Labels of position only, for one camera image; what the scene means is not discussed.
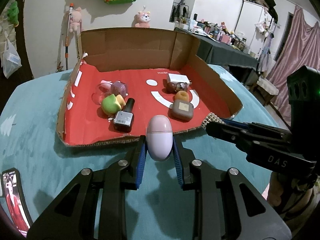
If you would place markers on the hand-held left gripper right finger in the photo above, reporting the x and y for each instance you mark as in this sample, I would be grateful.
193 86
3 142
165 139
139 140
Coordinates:
178 165

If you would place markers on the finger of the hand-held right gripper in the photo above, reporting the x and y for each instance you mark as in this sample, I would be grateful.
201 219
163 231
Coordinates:
262 150
262 128

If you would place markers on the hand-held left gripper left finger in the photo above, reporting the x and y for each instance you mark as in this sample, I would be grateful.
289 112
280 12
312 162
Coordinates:
141 165

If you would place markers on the lilac egg-shaped case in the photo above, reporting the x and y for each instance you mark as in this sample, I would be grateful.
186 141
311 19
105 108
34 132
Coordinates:
160 140

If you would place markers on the black nail polish bottle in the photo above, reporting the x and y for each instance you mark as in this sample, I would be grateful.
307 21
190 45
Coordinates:
123 118

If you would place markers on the studded cylinder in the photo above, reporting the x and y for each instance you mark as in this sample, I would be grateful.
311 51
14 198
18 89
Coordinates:
210 118

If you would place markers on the brown square case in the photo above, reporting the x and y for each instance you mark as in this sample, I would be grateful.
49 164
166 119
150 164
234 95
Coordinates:
181 110

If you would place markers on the cardboard box with red lining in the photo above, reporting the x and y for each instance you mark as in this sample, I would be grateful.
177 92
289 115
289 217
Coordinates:
85 135

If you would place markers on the green toy figure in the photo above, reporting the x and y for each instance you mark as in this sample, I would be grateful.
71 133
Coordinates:
110 105

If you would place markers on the brown glossy ball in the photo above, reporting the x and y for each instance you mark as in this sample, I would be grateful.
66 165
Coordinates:
171 87

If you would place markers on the silver metallic ball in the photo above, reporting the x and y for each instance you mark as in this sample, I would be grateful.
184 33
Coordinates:
182 87

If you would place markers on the purple nail polish bottle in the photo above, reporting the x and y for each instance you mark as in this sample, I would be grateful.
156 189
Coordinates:
120 88

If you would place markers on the clear glass cup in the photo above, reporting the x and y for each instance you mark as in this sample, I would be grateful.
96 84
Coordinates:
97 97

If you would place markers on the white charger plug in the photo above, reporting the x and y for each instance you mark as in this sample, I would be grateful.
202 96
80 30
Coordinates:
177 78

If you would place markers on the person's right hand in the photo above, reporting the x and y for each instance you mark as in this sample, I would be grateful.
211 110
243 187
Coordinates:
275 190

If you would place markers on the white cushioned stool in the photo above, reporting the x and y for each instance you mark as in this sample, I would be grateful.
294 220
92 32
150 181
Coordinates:
267 90

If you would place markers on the pink curtain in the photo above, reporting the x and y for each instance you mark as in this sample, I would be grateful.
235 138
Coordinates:
295 55

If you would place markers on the hanging light dress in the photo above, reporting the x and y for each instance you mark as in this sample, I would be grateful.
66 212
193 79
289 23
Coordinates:
265 55

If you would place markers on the dark cluttered table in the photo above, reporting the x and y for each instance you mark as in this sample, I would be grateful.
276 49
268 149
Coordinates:
225 52

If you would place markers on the white wardrobe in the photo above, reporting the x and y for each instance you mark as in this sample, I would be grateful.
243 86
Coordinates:
250 25

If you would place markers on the black smartphone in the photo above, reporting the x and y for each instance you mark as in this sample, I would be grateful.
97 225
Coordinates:
15 200

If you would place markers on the white orange mop stick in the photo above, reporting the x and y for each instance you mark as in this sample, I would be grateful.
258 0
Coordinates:
67 47

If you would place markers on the pink fox plush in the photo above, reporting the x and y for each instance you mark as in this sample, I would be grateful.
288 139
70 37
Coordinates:
143 18

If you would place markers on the pink plush toy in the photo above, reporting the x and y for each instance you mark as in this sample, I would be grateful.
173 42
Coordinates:
75 17

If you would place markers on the white plastic bag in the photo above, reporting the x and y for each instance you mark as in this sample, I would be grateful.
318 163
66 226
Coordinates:
11 62

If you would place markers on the dark wooden door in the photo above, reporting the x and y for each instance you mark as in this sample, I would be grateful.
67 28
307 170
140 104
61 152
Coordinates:
25 42

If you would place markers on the green plush toy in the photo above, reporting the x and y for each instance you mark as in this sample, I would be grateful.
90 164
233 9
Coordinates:
12 12

